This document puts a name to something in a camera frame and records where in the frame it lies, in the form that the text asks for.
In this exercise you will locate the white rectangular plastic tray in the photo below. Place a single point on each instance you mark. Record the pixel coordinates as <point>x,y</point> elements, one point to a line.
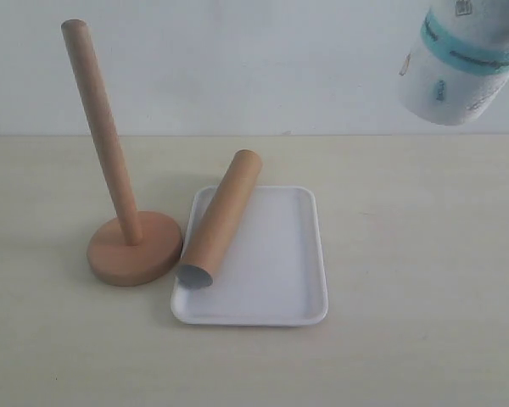
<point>273,273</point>

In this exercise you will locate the wooden paper towel holder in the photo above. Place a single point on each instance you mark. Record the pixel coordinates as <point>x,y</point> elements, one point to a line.
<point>136,247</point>

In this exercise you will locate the brown cardboard tube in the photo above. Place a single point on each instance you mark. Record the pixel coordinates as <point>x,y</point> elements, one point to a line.
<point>218,226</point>

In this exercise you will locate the printed white paper towel roll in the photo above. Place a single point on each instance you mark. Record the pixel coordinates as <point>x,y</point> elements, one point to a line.
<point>459,62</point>

